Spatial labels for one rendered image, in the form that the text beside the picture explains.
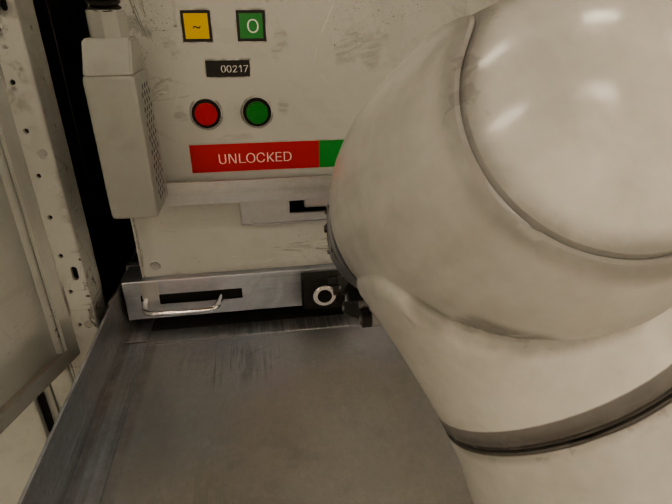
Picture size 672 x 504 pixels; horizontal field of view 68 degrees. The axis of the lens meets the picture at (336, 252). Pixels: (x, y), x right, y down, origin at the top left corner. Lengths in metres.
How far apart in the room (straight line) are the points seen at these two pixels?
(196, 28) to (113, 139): 0.17
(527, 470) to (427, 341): 0.05
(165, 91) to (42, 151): 0.15
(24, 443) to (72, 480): 0.28
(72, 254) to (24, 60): 0.22
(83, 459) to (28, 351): 0.19
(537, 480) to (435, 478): 0.36
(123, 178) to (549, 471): 0.47
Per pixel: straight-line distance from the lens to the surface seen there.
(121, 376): 0.68
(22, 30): 0.62
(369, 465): 0.54
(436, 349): 0.16
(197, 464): 0.55
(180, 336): 0.73
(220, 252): 0.69
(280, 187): 0.62
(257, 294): 0.71
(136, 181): 0.55
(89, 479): 0.57
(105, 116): 0.54
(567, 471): 0.18
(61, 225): 0.67
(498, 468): 0.19
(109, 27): 0.55
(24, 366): 0.72
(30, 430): 0.83
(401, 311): 0.16
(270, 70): 0.63
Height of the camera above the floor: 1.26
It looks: 26 degrees down
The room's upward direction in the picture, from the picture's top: straight up
